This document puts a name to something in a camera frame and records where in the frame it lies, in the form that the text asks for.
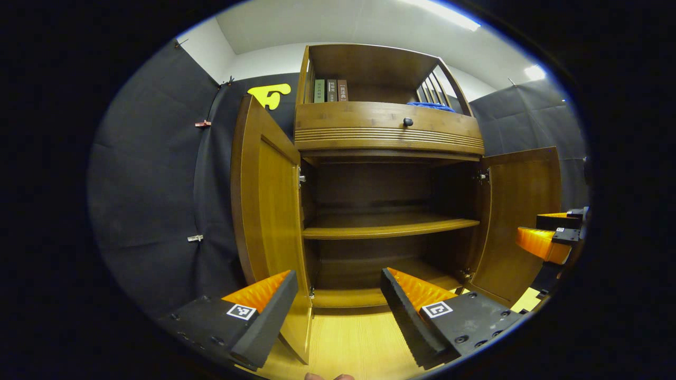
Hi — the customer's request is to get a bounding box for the blue cloth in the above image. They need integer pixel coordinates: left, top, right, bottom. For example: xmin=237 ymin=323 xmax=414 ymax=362
xmin=407 ymin=101 xmax=456 ymax=113

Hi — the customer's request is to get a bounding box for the wooden shoe cabinet door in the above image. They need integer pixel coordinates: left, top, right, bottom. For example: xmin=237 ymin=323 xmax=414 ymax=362
xmin=464 ymin=147 xmax=563 ymax=308
xmin=230 ymin=95 xmax=313 ymax=365

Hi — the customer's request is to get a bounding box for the long ceiling light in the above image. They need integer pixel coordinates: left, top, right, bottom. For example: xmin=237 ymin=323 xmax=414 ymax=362
xmin=407 ymin=0 xmax=481 ymax=31

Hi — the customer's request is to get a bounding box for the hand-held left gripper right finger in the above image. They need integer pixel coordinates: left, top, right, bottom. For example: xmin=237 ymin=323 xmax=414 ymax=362
xmin=380 ymin=268 xmax=529 ymax=370

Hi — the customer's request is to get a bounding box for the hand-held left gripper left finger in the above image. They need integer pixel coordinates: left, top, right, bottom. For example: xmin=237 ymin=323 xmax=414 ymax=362
xmin=158 ymin=270 xmax=299 ymax=372

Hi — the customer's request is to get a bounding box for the black backdrop cloth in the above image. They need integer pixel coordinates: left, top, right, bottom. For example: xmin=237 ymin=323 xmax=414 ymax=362
xmin=87 ymin=40 xmax=589 ymax=317

